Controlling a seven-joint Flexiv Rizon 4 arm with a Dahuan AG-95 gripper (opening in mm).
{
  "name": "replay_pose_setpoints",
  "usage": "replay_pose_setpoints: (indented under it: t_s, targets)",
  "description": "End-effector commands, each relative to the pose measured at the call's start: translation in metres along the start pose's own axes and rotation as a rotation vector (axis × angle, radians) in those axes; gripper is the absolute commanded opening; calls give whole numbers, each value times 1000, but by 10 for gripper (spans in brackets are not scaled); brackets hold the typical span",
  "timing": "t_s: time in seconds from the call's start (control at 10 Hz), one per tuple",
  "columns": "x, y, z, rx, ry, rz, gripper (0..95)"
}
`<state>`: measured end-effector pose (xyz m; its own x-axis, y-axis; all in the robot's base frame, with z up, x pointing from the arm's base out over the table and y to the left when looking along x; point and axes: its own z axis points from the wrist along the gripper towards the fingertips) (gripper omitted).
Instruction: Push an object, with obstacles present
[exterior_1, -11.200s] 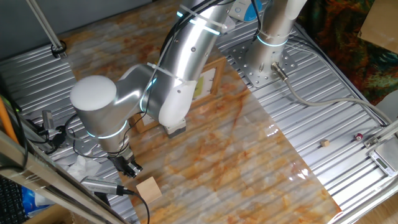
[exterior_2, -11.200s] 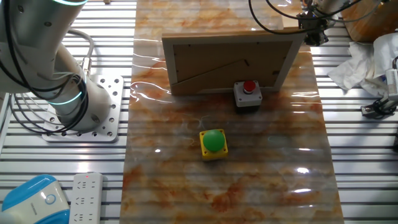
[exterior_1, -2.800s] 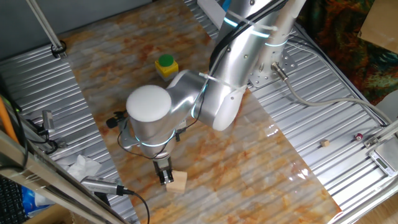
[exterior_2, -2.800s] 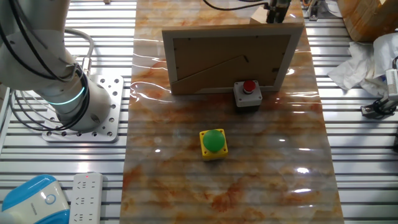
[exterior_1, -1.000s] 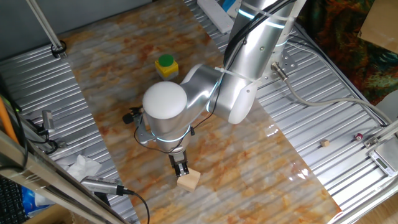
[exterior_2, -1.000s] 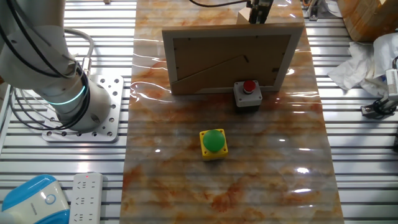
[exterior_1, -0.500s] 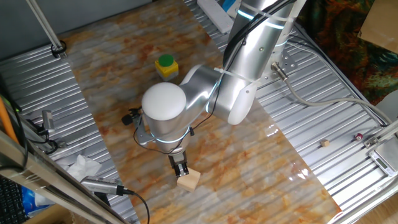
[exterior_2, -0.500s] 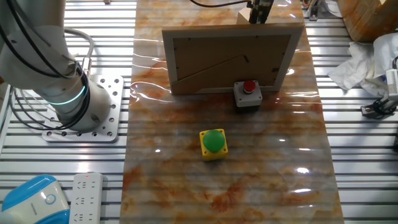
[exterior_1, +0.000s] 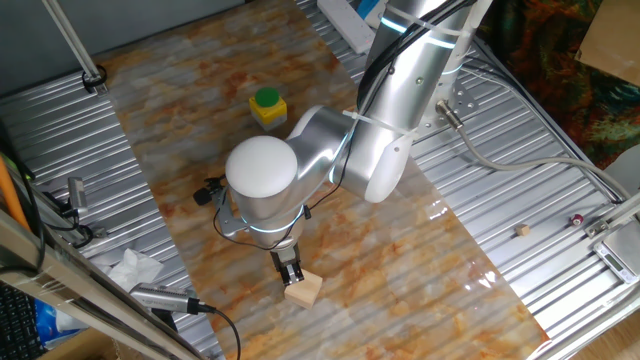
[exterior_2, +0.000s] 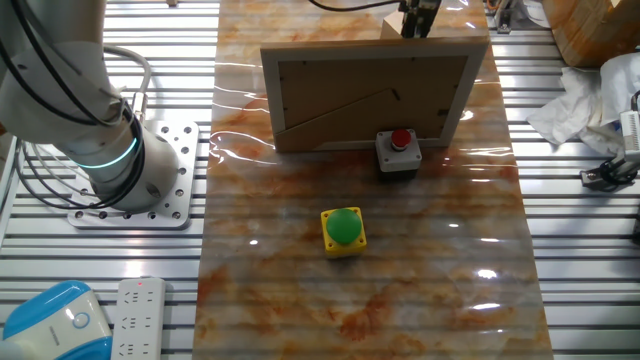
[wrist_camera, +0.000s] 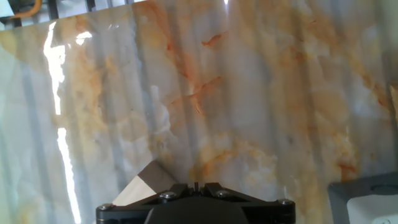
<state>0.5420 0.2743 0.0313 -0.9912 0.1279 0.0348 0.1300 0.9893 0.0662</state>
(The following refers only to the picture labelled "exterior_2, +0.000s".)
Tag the wooden picture frame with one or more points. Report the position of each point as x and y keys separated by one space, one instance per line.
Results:
x=350 y=100

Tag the blue white device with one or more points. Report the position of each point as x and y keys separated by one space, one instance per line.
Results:
x=50 y=325

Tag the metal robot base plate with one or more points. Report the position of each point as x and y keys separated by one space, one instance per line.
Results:
x=180 y=165

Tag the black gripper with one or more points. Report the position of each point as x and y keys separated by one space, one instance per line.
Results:
x=421 y=5

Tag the large light wooden cube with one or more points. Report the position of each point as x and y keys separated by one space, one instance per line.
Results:
x=392 y=26

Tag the yellow box green button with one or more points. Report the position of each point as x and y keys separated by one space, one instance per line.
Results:
x=343 y=226

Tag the aluminium pole stand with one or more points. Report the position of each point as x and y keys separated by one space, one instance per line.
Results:
x=507 y=17

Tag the marble pattern mat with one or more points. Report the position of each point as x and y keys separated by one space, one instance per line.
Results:
x=300 y=310

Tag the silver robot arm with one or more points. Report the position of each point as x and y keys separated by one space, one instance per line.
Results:
x=75 y=100

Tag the white power strip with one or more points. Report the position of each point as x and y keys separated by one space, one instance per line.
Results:
x=137 y=320

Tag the metal camera bracket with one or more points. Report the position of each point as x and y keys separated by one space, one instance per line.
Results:
x=595 y=176

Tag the white crumpled tissue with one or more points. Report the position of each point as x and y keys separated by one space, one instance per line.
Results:
x=580 y=105

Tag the small silver camera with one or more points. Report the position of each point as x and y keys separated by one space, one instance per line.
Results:
x=631 y=132

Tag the cardboard box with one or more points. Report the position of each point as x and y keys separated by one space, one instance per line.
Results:
x=590 y=30

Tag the grey box red button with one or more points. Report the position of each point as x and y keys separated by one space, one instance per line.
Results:
x=398 y=155

